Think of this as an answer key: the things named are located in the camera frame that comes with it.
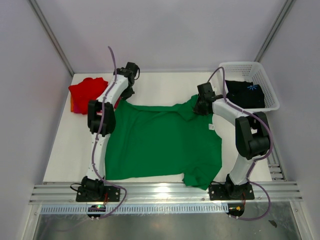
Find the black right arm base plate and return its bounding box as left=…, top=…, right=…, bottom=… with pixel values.
left=208, top=181, right=255, bottom=201

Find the red folded t shirt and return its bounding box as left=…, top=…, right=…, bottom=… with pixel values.
left=68, top=77, right=109, bottom=115

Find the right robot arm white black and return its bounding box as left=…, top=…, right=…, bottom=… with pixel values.
left=193, top=82, right=272, bottom=200

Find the grey slotted cable duct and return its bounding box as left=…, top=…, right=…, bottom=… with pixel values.
left=39, top=202, right=228, bottom=215

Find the left black controller board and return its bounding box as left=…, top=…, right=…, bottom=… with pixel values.
left=86, top=204, right=106, bottom=219

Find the green t shirt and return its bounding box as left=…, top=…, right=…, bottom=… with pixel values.
left=105, top=95, right=222, bottom=190

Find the aluminium mounting rail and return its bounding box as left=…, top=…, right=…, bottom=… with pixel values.
left=29, top=181, right=303, bottom=205

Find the black t shirt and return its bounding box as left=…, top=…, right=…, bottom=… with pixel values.
left=225, top=80, right=265, bottom=109

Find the black controller board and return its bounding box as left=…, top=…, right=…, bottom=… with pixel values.
left=227, top=204, right=245, bottom=218
left=86, top=204, right=106, bottom=219

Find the right black controller board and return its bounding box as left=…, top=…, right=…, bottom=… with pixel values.
left=227, top=204, right=245, bottom=218

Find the white plastic basket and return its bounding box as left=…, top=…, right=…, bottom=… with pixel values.
left=217, top=61, right=280, bottom=112

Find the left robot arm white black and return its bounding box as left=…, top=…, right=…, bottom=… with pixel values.
left=79, top=62, right=140, bottom=201

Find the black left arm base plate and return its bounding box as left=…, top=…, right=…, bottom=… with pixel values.
left=75, top=185, right=120, bottom=202

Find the orange folded t shirt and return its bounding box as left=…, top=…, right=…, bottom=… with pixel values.
left=70, top=96, right=74, bottom=113

